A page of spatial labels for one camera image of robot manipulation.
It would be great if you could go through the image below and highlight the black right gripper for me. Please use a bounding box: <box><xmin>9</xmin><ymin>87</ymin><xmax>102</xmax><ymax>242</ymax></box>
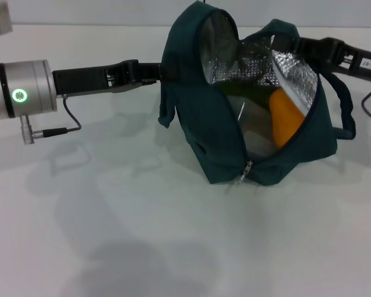
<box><xmin>292</xmin><ymin>36</ymin><xmax>371</xmax><ymax>83</ymax></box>

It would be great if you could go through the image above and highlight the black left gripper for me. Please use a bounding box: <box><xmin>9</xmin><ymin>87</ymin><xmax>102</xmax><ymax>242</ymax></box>
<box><xmin>51</xmin><ymin>60</ymin><xmax>179</xmax><ymax>95</ymax></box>

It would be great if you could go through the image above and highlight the dark teal insulated lunch bag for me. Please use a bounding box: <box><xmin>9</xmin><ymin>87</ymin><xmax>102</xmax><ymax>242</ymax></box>
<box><xmin>158</xmin><ymin>1</ymin><xmax>356</xmax><ymax>186</ymax></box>

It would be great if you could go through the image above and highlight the green cucumber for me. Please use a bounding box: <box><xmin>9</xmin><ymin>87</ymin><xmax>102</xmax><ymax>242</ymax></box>
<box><xmin>215</xmin><ymin>80</ymin><xmax>279</xmax><ymax>106</ymax></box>

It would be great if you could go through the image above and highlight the orange citrus fruit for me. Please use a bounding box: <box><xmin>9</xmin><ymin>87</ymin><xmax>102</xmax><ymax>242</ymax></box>
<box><xmin>269</xmin><ymin>88</ymin><xmax>305</xmax><ymax>148</ymax></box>

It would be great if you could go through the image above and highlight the clear blue-rimmed food container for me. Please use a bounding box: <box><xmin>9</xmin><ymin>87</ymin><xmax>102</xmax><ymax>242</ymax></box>
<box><xmin>227</xmin><ymin>94</ymin><xmax>286</xmax><ymax>159</ymax></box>

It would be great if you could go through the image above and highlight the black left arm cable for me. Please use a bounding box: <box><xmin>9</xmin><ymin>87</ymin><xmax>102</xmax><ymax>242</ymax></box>
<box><xmin>33</xmin><ymin>94</ymin><xmax>82</xmax><ymax>137</ymax></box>

